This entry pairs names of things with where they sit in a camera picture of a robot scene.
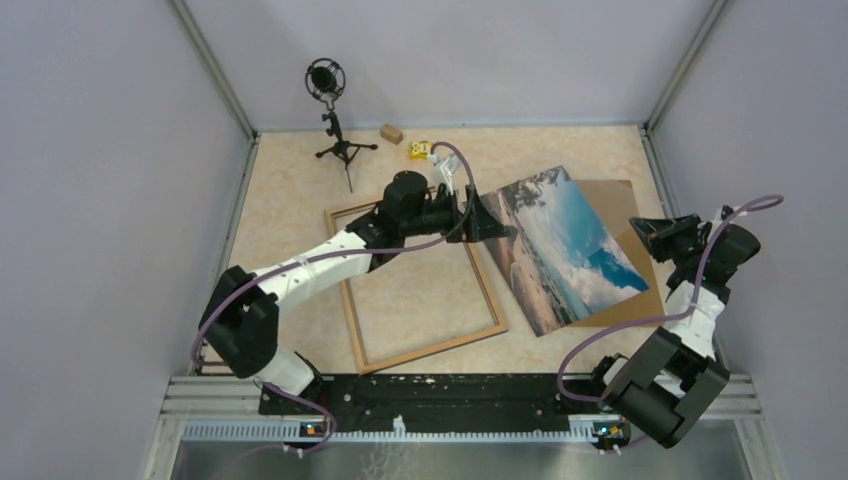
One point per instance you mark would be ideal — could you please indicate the aluminium frame rail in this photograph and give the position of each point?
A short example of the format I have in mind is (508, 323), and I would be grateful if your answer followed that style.
(224, 408)

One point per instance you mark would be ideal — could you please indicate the black microphone on tripod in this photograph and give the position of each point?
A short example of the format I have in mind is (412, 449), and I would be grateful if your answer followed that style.
(325, 80)

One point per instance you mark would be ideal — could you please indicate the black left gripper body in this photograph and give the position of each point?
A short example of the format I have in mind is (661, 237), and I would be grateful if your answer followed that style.
(446, 219)

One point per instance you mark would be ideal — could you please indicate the small wooden block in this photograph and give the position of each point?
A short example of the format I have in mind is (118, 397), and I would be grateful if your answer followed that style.
(391, 134)

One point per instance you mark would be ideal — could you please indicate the brown cardboard backing board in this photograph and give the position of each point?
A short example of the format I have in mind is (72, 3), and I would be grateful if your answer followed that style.
(629, 218)

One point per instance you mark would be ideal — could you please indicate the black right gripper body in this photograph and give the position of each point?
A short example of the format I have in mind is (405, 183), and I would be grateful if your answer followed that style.
(682, 247)

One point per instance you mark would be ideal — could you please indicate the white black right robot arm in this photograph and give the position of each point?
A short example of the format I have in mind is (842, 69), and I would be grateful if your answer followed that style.
(674, 376)

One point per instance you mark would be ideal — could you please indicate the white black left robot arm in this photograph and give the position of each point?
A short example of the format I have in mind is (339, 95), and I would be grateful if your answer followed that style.
(241, 320)

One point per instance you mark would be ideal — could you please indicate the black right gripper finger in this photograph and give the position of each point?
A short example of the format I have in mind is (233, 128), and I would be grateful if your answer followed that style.
(683, 222)
(647, 230)

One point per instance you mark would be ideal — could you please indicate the beach landscape photo print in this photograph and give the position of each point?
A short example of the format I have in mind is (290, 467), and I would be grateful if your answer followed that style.
(571, 257)

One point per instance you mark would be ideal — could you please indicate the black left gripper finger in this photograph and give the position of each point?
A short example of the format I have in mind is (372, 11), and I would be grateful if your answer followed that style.
(480, 230)
(476, 207)

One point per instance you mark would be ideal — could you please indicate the yellow toy car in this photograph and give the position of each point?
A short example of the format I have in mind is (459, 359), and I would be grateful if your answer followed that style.
(419, 150)

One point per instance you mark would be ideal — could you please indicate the wooden picture frame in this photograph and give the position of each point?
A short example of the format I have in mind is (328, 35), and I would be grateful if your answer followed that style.
(419, 305)

